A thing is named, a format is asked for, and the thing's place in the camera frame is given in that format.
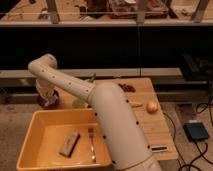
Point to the wooden table board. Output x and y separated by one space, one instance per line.
154 125

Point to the black foot pedal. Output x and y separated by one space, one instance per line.
195 131

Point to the dish brush white handle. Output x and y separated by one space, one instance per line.
159 148

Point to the yellow plastic tub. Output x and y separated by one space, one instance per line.
47 132

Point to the metal fork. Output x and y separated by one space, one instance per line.
91 137

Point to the green cucumber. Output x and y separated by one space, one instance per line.
91 80

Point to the green small dish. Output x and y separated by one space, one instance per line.
78 103

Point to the grey towel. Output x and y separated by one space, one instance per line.
50 101

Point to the purple bowl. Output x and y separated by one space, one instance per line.
41 101

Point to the yellow banana piece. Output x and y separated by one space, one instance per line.
134 104

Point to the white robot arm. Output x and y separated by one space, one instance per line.
123 134

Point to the wooden block sponge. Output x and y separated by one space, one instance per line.
69 144

